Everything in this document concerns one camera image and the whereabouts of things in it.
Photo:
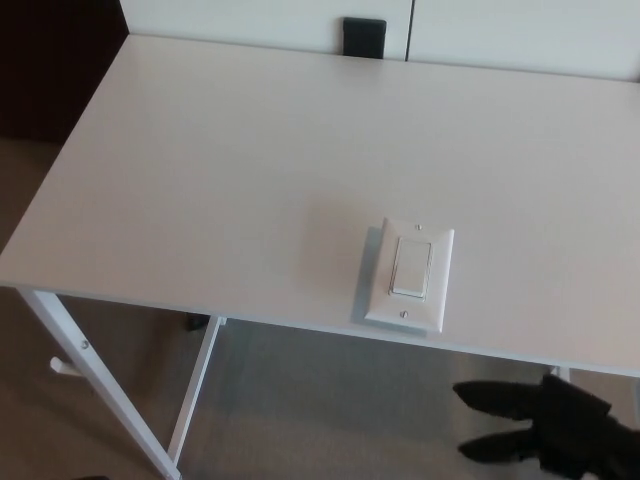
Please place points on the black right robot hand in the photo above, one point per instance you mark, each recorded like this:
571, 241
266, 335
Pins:
575, 435

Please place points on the white rocker light switch plate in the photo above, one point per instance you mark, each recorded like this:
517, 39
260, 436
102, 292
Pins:
410, 272

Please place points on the white peg hook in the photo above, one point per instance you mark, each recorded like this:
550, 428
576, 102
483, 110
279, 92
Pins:
62, 366

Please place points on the black rectangular wall panel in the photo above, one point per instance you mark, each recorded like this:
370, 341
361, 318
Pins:
365, 37

